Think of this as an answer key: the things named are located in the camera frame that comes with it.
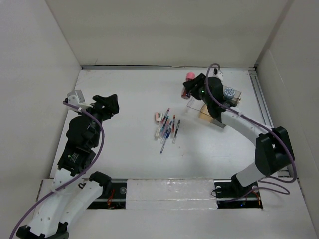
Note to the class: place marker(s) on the pink capped red pen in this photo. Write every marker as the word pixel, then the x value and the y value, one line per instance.
pixel 165 115

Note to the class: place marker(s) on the blue round jar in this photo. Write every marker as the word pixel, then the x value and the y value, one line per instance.
pixel 229 93

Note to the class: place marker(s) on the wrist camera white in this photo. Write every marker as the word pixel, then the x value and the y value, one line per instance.
pixel 218 74
pixel 75 100

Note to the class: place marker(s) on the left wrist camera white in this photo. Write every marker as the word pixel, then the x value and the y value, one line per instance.
pixel 75 100

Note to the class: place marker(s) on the pink white stapler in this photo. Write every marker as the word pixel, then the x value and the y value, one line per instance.
pixel 158 117

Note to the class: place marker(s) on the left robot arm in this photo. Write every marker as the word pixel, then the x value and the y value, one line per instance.
pixel 52 215

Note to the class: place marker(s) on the blue tipped long pen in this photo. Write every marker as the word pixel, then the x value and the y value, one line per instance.
pixel 165 140

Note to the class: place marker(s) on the back aluminium rail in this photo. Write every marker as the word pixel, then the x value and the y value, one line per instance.
pixel 136 67

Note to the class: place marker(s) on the teal capped pen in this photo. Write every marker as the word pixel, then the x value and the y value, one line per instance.
pixel 164 125

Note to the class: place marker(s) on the black capped pen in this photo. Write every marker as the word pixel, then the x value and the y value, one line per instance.
pixel 176 131

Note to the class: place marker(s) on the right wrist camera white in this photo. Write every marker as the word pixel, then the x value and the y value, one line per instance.
pixel 218 74

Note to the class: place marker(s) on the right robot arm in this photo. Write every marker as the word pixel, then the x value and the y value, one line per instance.
pixel 273 150

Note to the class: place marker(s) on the aluminium rail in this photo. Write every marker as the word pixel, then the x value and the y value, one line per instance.
pixel 136 67
pixel 260 97

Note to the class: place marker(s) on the pink capped pencil tube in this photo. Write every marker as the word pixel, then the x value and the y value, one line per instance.
pixel 185 94

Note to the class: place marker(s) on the right aluminium rail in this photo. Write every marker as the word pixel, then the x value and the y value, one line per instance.
pixel 260 97

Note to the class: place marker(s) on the clear desk organizer box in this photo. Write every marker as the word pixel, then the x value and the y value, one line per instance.
pixel 203 113

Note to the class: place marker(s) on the front mounting rail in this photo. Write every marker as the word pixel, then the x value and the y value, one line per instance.
pixel 169 194

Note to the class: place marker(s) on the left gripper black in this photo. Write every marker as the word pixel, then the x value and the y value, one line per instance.
pixel 108 106

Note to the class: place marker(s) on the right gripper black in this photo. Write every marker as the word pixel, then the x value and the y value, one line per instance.
pixel 190 85

